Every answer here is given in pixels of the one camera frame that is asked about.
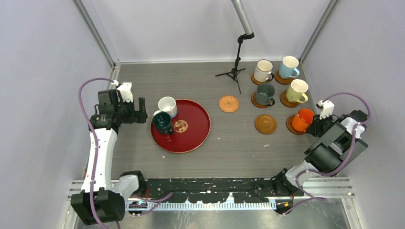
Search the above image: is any orange cup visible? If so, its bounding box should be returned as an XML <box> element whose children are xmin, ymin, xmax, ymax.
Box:
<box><xmin>291</xmin><ymin>108</ymin><xmax>315</xmax><ymax>132</ymax></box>

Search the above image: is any dark teal cup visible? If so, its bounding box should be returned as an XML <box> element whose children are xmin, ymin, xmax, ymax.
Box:
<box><xmin>152</xmin><ymin>110</ymin><xmax>174</xmax><ymax>135</ymax></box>

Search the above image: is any wooden coaster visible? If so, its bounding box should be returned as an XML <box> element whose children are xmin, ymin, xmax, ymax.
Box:
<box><xmin>286</xmin><ymin>115</ymin><xmax>306</xmax><ymax>135</ymax></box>
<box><xmin>279</xmin><ymin>90</ymin><xmax>300</xmax><ymax>108</ymax></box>
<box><xmin>251</xmin><ymin>93</ymin><xmax>275</xmax><ymax>108</ymax></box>
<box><xmin>275</xmin><ymin>71</ymin><xmax>295</xmax><ymax>85</ymax></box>
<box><xmin>251</xmin><ymin>73</ymin><xmax>274</xmax><ymax>85</ymax></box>
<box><xmin>255</xmin><ymin>114</ymin><xmax>277</xmax><ymax>135</ymax></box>

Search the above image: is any yellow mug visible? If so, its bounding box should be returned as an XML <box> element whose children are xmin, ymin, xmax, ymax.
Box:
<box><xmin>286</xmin><ymin>79</ymin><xmax>309</xmax><ymax>104</ymax></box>

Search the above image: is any red round tray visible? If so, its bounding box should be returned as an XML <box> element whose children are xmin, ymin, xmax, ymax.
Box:
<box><xmin>150</xmin><ymin>99</ymin><xmax>211</xmax><ymax>153</ymax></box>

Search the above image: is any dark green cup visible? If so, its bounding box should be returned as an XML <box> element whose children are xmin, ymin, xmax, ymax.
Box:
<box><xmin>255</xmin><ymin>83</ymin><xmax>276</xmax><ymax>106</ymax></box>

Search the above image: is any light blue mug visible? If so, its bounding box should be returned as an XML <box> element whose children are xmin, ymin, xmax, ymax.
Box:
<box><xmin>278</xmin><ymin>56</ymin><xmax>300</xmax><ymax>79</ymax></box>

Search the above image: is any white cup brown rim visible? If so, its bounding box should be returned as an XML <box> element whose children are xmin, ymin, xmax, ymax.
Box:
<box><xmin>254</xmin><ymin>59</ymin><xmax>274</xmax><ymax>82</ymax></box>

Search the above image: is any woven rattan coaster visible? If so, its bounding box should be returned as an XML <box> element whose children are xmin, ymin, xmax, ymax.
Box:
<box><xmin>218</xmin><ymin>95</ymin><xmax>239</xmax><ymax>113</ymax></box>

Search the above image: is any microphone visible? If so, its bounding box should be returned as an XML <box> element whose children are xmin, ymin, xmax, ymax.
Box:
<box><xmin>216</xmin><ymin>0</ymin><xmax>255</xmax><ymax>94</ymax></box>

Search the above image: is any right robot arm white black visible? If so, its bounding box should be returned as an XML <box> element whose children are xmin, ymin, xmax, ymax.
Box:
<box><xmin>272</xmin><ymin>110</ymin><xmax>368</xmax><ymax>196</ymax></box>

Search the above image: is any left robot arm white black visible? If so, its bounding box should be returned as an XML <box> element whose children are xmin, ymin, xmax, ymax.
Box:
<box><xmin>71</xmin><ymin>89</ymin><xmax>148</xmax><ymax>225</ymax></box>

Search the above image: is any white cup back left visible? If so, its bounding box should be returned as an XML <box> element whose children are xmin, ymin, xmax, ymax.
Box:
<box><xmin>153</xmin><ymin>96</ymin><xmax>178</xmax><ymax>118</ymax></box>

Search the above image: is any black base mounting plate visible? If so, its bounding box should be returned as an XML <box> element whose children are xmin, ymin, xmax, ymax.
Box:
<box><xmin>132</xmin><ymin>177</ymin><xmax>304</xmax><ymax>204</ymax></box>

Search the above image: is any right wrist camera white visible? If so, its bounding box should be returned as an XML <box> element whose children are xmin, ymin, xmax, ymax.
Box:
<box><xmin>316</xmin><ymin>100</ymin><xmax>334</xmax><ymax>119</ymax></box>

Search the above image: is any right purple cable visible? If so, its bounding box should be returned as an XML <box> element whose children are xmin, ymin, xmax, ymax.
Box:
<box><xmin>283</xmin><ymin>92</ymin><xmax>372</xmax><ymax>217</ymax></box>

